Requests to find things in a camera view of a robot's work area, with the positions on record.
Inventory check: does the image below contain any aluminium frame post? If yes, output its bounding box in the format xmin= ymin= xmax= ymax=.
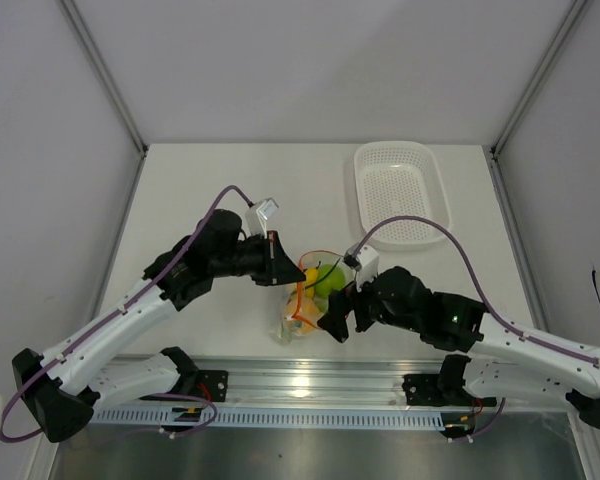
xmin=56 ymin=0 xmax=148 ymax=157
xmin=490 ymin=0 xmax=594 ymax=161

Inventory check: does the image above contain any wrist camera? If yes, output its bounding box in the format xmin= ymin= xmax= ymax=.
xmin=245 ymin=198 xmax=279 ymax=236
xmin=344 ymin=245 xmax=380 ymax=290

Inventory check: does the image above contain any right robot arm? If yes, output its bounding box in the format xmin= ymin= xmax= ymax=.
xmin=318 ymin=267 xmax=600 ymax=430

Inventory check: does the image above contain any left aluminium frame post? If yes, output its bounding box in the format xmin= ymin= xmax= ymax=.
xmin=56 ymin=0 xmax=148 ymax=157

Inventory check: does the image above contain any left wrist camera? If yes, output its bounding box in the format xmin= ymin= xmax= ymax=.
xmin=245 ymin=198 xmax=279 ymax=236

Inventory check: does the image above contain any aluminium mounting rail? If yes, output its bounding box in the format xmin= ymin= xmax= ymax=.
xmin=193 ymin=356 xmax=442 ymax=410

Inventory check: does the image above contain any white perforated plastic basket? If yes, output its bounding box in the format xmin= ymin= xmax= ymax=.
xmin=353 ymin=141 xmax=452 ymax=252

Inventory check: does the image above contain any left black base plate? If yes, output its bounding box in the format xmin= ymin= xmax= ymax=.
xmin=139 ymin=369 xmax=228 ymax=403

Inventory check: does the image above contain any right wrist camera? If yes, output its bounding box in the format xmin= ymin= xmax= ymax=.
xmin=344 ymin=245 xmax=380 ymax=290

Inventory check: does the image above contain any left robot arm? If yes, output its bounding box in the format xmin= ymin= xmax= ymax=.
xmin=12 ymin=209 xmax=305 ymax=443

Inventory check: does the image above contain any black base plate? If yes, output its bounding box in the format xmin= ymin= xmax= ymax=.
xmin=402 ymin=373 xmax=497 ymax=407
xmin=139 ymin=369 xmax=228 ymax=403

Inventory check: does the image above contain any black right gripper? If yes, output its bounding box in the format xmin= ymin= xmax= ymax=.
xmin=318 ymin=264 xmax=422 ymax=343

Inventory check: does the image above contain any right aluminium frame post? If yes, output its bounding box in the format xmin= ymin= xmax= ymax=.
xmin=490 ymin=0 xmax=594 ymax=161

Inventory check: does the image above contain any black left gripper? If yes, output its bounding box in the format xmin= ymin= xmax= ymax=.
xmin=211 ymin=230 xmax=306 ymax=286

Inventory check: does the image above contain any green apple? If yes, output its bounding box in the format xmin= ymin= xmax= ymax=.
xmin=314 ymin=264 xmax=346 ymax=298

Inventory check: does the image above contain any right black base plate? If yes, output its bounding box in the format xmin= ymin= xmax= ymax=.
xmin=402 ymin=373 xmax=497 ymax=407

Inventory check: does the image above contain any yellow lemon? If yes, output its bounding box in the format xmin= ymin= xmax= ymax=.
xmin=304 ymin=267 xmax=319 ymax=290

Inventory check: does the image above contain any slotted white cable duct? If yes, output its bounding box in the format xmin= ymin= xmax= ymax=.
xmin=91 ymin=405 xmax=445 ymax=431

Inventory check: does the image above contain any clear orange-zipper zip bag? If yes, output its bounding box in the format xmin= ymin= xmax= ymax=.
xmin=272 ymin=250 xmax=354 ymax=345

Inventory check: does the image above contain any orange fruit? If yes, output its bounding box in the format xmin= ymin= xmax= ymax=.
xmin=282 ymin=296 xmax=324 ymax=336

